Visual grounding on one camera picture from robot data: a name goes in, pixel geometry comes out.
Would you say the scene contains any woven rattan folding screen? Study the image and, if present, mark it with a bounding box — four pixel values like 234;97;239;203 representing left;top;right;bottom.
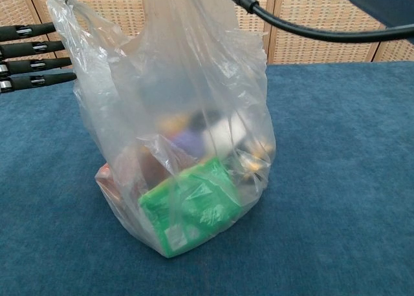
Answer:
0;0;414;66

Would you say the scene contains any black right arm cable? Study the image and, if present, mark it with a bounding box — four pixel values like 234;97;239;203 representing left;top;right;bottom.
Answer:
221;0;414;45

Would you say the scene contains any green cardboard box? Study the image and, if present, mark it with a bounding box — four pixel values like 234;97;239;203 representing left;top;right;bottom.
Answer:
138;156;244;260

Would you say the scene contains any blue carpet table cover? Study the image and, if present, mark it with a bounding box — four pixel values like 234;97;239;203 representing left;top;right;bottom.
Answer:
0;60;414;296

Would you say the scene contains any clear plastic shopping bag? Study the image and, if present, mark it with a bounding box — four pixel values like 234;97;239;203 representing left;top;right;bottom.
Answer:
46;0;278;260

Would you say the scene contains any orange snack packet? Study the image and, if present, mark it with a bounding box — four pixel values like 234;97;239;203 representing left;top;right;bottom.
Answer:
95;162;125;209

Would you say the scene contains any silver white package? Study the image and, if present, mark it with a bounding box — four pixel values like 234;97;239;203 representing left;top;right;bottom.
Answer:
203;116;248;156

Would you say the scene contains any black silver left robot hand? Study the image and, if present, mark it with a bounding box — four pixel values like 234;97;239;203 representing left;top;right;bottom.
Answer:
0;21;77;94

